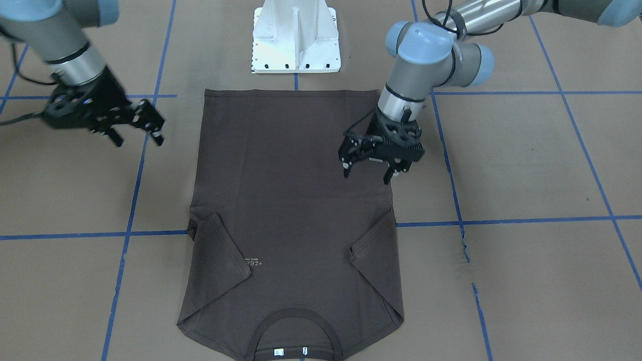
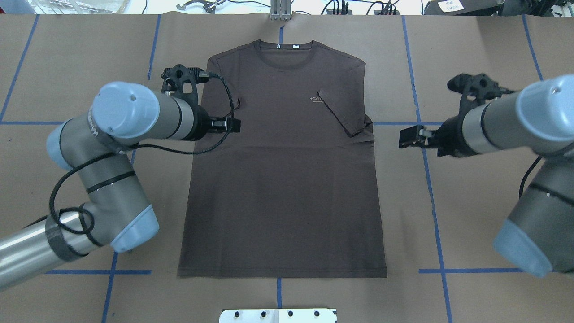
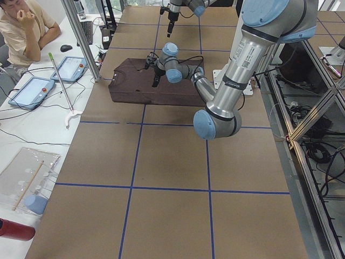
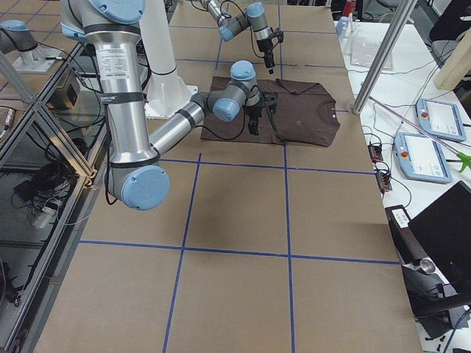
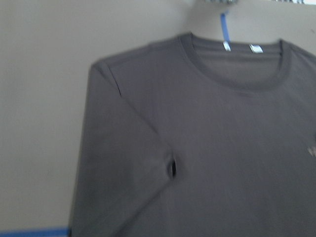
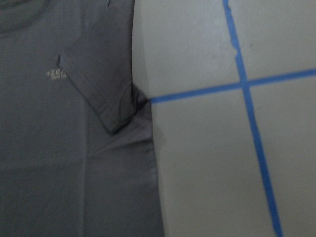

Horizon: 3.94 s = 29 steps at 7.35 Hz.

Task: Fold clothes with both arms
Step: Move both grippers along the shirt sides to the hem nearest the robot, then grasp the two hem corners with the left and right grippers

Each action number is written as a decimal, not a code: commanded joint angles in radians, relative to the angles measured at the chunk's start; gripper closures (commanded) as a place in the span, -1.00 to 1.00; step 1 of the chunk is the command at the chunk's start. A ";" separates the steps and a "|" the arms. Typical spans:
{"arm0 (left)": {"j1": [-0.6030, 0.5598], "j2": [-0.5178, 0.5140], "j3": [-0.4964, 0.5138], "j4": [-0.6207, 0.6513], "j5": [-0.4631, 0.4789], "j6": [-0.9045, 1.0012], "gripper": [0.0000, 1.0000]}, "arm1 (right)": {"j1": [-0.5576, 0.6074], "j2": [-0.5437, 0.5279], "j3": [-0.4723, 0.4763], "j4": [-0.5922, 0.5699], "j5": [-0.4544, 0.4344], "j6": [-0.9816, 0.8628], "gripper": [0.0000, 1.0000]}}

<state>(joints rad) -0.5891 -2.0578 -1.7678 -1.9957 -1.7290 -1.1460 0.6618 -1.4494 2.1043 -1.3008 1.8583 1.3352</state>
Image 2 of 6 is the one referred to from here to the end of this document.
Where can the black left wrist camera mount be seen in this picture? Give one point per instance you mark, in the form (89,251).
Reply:
(181,82)

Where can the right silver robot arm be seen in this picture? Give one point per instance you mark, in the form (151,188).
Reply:
(537,235)

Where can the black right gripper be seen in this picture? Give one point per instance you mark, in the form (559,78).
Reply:
(450,139)

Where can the aluminium profile post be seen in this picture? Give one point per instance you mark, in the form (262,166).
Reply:
(280,10)

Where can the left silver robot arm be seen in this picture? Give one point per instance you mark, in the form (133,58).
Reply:
(100,201)

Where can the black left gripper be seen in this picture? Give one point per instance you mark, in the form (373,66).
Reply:
(201,126)

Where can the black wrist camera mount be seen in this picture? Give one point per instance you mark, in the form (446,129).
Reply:
(181,82)
(475,90)

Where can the brown paper table cover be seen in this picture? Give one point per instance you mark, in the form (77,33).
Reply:
(439,214)

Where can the dark brown t-shirt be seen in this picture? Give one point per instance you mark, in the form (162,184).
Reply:
(295,193)

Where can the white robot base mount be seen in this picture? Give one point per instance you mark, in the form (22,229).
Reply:
(287,315)

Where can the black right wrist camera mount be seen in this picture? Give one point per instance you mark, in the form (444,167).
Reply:
(475,90)

